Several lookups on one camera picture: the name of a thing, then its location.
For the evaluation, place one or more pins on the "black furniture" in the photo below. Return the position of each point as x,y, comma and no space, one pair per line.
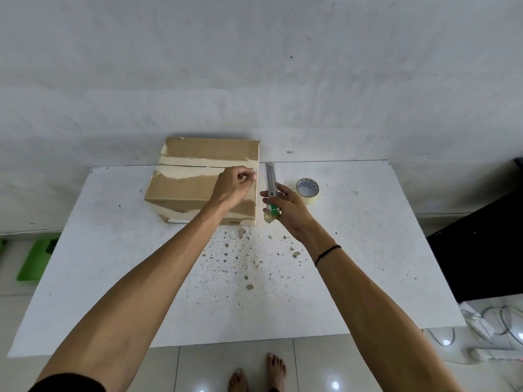
482,249

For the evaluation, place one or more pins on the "green plastic object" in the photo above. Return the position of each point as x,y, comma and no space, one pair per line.
36,259

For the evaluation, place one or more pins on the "person's right forearm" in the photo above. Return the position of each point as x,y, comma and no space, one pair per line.
367,314

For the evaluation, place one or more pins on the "white power strip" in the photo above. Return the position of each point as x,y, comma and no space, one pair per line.
494,355

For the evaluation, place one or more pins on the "person's left hand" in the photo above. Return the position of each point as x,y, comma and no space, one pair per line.
229,187

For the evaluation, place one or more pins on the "clear packing tape roll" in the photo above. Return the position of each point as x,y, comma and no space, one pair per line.
312,196

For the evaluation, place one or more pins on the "person's left fingers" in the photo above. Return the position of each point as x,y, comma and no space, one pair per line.
246,174

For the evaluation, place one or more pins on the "brown cardboard box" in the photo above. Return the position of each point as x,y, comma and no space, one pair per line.
184,187

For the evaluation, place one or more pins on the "person's left forearm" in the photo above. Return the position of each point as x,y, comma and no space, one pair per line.
163,273

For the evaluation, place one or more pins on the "person's right foot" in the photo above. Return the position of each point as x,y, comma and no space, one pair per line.
276,371

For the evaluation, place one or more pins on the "black wrist band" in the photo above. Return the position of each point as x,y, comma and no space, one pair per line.
327,253

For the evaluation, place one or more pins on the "green utility knife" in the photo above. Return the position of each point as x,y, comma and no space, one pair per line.
271,177

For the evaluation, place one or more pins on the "person's right hand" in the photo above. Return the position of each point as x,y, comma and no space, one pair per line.
296,216

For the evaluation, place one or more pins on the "person's foot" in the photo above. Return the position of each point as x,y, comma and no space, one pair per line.
237,381
276,371

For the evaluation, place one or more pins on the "person's right thumb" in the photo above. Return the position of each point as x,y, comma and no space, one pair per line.
268,195

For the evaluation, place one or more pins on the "black shirt sleeve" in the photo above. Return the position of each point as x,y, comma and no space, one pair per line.
69,384

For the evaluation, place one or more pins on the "person's left foot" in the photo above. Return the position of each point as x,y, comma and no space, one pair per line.
237,381

